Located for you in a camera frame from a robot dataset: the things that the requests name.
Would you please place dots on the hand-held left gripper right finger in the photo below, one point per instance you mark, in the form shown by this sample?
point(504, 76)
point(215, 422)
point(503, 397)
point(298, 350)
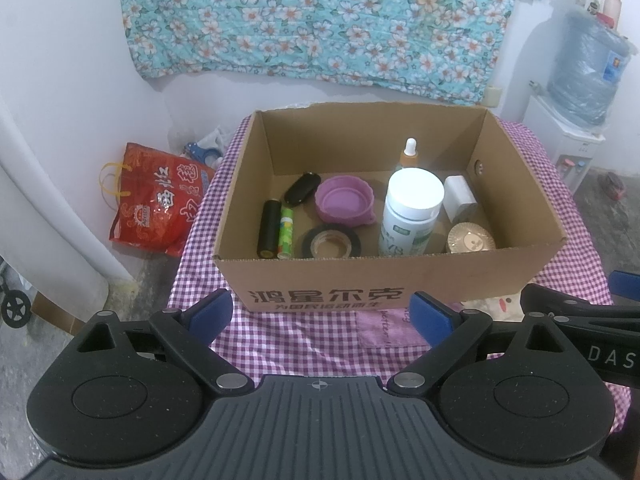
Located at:
point(430, 312)

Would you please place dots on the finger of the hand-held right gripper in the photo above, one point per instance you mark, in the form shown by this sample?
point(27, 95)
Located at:
point(626, 284)
point(575, 305)

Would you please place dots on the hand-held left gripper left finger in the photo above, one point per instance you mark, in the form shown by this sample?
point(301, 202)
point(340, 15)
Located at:
point(207, 310)

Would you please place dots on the black jar with gold lid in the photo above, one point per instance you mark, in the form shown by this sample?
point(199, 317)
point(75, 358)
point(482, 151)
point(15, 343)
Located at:
point(470, 240)

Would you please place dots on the brown cardboard box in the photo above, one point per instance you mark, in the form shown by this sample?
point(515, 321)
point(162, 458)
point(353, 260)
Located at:
point(350, 280)

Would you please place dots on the black cylinder tube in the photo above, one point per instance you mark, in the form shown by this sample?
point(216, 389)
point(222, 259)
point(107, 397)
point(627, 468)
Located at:
point(269, 227)

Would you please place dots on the white bottle with green label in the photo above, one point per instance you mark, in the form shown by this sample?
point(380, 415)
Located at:
point(410, 210)

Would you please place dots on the green lip balm tube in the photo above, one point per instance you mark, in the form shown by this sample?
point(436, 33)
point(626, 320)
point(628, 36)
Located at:
point(286, 230)

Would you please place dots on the white charger plug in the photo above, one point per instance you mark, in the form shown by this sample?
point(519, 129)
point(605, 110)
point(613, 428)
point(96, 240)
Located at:
point(460, 197)

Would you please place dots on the black tape roll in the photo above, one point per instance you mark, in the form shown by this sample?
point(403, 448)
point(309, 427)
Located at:
point(310, 242)

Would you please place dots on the pink collapsible bowl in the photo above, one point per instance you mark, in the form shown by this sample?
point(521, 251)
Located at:
point(345, 200)

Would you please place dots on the black oval case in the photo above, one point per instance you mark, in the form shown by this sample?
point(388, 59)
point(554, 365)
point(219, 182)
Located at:
point(301, 189)

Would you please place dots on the green glass dropper bottle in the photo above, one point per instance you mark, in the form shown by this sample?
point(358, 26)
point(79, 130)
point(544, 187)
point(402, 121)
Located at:
point(410, 155)

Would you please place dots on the purple checkered tablecloth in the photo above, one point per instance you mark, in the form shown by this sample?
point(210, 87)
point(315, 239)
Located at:
point(310, 345)

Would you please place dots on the red printed shopping bag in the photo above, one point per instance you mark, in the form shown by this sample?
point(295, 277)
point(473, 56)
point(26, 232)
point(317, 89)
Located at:
point(160, 200)

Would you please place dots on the blue and white object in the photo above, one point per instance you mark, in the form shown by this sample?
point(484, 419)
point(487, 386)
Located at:
point(202, 152)

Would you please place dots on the white water dispenser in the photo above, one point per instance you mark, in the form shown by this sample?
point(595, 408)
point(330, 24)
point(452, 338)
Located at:
point(555, 140)

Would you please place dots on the blue water jug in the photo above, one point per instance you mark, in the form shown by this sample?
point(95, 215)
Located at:
point(585, 70)

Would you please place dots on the pink bottle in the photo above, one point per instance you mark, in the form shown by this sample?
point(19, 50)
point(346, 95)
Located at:
point(613, 5)

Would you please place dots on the teal floral curtain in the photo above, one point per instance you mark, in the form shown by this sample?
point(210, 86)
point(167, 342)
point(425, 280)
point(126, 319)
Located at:
point(325, 20)

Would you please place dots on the beige wall socket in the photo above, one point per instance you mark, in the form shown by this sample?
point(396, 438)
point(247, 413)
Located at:
point(493, 96)

